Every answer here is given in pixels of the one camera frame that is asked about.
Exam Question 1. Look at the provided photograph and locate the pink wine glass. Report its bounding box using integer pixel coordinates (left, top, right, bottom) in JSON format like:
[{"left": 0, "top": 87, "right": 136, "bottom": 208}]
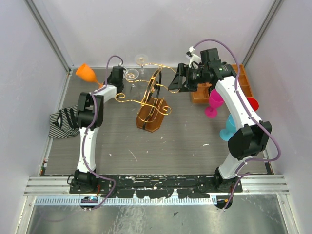
[{"left": 205, "top": 89, "right": 224, "bottom": 118}]

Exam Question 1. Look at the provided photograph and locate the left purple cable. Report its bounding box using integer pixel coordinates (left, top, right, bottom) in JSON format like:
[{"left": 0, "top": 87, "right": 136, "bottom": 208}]
[{"left": 80, "top": 55, "right": 127, "bottom": 211}]

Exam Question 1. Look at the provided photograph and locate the white slotted cable duct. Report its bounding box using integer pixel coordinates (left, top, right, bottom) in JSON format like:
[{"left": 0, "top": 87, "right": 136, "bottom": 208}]
[{"left": 34, "top": 196, "right": 217, "bottom": 206}]

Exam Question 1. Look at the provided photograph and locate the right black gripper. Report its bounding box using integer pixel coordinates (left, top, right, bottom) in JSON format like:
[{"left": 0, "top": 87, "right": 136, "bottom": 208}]
[{"left": 167, "top": 63, "right": 207, "bottom": 93}]

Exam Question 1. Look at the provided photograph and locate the red wine glass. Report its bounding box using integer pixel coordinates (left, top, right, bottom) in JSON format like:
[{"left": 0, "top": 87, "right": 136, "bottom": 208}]
[{"left": 246, "top": 97, "right": 259, "bottom": 112}]

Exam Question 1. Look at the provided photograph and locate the clear wine glass back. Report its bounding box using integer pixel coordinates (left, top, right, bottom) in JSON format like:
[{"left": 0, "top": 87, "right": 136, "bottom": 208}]
[{"left": 135, "top": 54, "right": 148, "bottom": 75}]

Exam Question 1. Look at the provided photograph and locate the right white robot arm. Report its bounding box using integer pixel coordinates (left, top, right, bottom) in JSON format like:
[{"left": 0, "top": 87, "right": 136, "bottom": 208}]
[{"left": 168, "top": 46, "right": 272, "bottom": 192}]

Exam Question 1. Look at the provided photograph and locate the blue wine glass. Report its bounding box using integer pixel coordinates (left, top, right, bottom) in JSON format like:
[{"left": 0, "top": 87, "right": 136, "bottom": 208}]
[{"left": 219, "top": 115, "right": 236, "bottom": 141}]

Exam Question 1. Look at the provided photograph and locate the gold wire wine glass rack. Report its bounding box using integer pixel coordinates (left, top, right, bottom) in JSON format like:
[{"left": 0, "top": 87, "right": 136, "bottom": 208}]
[{"left": 115, "top": 63, "right": 175, "bottom": 133}]

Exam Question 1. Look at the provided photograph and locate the striped black white cloth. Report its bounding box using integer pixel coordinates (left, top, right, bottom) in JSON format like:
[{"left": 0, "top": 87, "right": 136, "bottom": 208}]
[{"left": 48, "top": 105, "right": 79, "bottom": 139}]

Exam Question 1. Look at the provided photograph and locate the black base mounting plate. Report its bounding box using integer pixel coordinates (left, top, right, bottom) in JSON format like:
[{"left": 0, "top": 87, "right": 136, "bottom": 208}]
[{"left": 67, "top": 173, "right": 242, "bottom": 199}]

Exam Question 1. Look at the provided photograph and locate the clear wine glass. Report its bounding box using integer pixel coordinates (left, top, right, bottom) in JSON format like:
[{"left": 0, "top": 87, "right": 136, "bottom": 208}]
[
  {"left": 135, "top": 54, "right": 148, "bottom": 75},
  {"left": 123, "top": 69, "right": 139, "bottom": 89}
]

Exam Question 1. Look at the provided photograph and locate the clear wine glass front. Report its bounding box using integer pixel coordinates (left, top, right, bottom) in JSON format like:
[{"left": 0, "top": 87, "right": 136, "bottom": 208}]
[{"left": 123, "top": 69, "right": 139, "bottom": 89}]

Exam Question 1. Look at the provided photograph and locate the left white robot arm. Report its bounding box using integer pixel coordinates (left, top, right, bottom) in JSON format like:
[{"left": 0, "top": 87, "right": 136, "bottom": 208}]
[{"left": 70, "top": 65, "right": 125, "bottom": 193}]

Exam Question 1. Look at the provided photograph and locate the orange wine glass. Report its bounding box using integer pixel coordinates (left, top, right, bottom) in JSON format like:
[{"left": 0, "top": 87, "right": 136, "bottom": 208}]
[{"left": 76, "top": 63, "right": 103, "bottom": 88}]

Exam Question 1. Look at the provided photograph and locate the wooden compartment tray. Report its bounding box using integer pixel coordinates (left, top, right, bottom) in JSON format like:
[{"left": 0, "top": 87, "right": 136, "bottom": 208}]
[{"left": 191, "top": 64, "right": 254, "bottom": 104}]

